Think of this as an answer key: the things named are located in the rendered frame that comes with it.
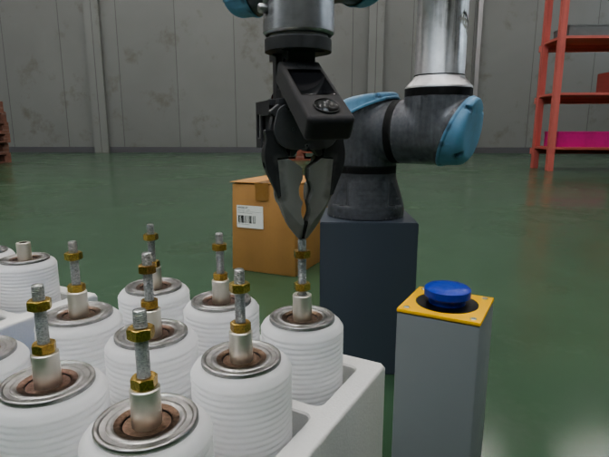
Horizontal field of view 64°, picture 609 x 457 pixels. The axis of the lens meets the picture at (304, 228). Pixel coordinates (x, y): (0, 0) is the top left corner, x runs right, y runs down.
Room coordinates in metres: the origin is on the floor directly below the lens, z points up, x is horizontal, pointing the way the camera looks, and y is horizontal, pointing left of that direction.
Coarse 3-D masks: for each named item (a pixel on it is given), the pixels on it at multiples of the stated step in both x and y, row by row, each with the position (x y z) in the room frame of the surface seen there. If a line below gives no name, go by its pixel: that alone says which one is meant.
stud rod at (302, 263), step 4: (300, 240) 0.53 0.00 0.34; (304, 240) 0.53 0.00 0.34; (300, 244) 0.53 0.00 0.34; (304, 244) 0.53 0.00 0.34; (300, 248) 0.53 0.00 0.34; (304, 248) 0.53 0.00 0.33; (300, 260) 0.53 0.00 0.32; (304, 260) 0.53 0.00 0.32; (300, 264) 0.53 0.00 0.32; (304, 264) 0.53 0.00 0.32; (300, 268) 0.53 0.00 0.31; (304, 268) 0.53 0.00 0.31; (300, 272) 0.53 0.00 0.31; (304, 272) 0.53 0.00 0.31; (300, 276) 0.53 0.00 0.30; (304, 276) 0.53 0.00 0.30; (300, 280) 0.53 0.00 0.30; (304, 280) 0.53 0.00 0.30; (300, 292) 0.53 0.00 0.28; (304, 292) 0.53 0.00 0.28
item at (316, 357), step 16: (336, 320) 0.53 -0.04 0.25; (272, 336) 0.50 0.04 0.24; (288, 336) 0.49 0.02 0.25; (304, 336) 0.49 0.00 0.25; (320, 336) 0.49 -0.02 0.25; (336, 336) 0.51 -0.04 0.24; (288, 352) 0.49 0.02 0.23; (304, 352) 0.49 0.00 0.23; (320, 352) 0.49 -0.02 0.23; (336, 352) 0.51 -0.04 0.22; (304, 368) 0.49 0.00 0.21; (320, 368) 0.49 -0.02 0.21; (336, 368) 0.51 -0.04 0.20; (304, 384) 0.49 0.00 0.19; (320, 384) 0.49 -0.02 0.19; (336, 384) 0.51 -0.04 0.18; (304, 400) 0.49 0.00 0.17; (320, 400) 0.49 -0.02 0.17
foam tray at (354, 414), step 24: (360, 360) 0.57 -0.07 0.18; (360, 384) 0.51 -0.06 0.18; (312, 408) 0.46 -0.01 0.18; (336, 408) 0.46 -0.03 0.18; (360, 408) 0.49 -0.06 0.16; (312, 432) 0.42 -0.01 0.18; (336, 432) 0.44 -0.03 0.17; (360, 432) 0.49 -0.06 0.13; (288, 456) 0.39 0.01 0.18; (312, 456) 0.39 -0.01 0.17; (336, 456) 0.44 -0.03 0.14; (360, 456) 0.50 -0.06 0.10
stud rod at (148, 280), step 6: (144, 252) 0.49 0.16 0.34; (150, 252) 0.49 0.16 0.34; (144, 258) 0.48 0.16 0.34; (150, 258) 0.49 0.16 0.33; (144, 264) 0.48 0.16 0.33; (150, 264) 0.49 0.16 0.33; (144, 276) 0.49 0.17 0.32; (150, 276) 0.49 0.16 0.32; (144, 282) 0.49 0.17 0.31; (150, 282) 0.49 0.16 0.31; (144, 288) 0.49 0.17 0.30; (150, 288) 0.49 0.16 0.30; (144, 294) 0.49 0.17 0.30; (150, 294) 0.49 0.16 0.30; (150, 300) 0.49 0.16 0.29
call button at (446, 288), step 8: (440, 280) 0.43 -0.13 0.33; (448, 280) 0.43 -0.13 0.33; (424, 288) 0.42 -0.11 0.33; (432, 288) 0.41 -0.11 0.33; (440, 288) 0.41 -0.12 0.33; (448, 288) 0.41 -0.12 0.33; (456, 288) 0.41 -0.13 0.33; (464, 288) 0.41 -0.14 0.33; (432, 296) 0.40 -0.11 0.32; (440, 296) 0.40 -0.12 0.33; (448, 296) 0.40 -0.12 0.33; (456, 296) 0.39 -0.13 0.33; (464, 296) 0.40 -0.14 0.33; (432, 304) 0.41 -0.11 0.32; (440, 304) 0.40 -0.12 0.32; (448, 304) 0.40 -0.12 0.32; (456, 304) 0.40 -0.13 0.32; (464, 304) 0.40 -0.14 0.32
